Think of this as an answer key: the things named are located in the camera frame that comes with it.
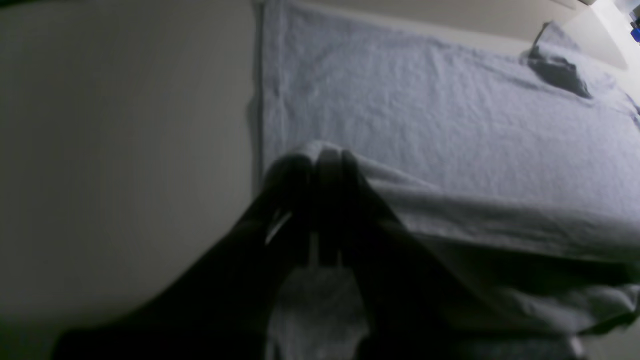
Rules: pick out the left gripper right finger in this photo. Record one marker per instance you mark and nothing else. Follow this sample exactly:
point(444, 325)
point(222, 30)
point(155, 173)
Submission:
point(400, 284)

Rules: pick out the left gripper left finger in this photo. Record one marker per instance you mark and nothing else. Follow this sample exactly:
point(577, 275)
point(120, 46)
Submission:
point(219, 308)

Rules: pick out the grey T-shirt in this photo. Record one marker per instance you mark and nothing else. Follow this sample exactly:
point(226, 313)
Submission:
point(518, 175)

